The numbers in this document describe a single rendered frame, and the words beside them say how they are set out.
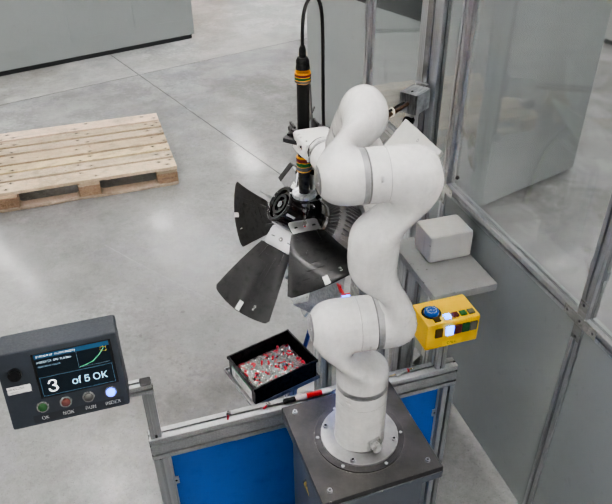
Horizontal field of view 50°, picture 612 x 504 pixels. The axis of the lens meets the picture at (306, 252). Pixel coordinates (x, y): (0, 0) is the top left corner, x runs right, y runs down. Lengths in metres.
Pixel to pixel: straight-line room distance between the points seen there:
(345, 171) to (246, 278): 1.01
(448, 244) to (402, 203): 1.23
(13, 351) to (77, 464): 1.46
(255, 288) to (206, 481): 0.58
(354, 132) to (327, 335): 0.44
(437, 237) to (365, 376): 0.99
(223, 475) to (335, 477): 0.51
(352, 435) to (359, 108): 0.78
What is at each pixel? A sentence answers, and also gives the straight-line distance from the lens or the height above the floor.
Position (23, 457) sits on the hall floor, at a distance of 3.10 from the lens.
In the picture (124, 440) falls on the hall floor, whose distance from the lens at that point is 3.02.
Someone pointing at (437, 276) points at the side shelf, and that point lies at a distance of 2.36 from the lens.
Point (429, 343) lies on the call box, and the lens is 1.86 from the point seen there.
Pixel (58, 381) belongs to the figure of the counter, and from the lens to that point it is 1.61.
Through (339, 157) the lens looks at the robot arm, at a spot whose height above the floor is 1.74.
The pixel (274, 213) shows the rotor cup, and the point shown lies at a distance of 2.03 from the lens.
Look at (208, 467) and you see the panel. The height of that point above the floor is 0.68.
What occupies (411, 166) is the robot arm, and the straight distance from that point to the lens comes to 1.14.
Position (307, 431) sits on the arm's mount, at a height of 0.95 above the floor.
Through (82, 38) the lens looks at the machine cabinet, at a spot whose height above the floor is 0.22.
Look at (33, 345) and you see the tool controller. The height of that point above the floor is 1.25.
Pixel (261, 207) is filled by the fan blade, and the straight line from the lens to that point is 2.18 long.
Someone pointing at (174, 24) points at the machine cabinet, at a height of 0.19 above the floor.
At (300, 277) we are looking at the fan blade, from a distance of 1.83.
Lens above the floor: 2.24
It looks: 35 degrees down
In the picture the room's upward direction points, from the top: 1 degrees counter-clockwise
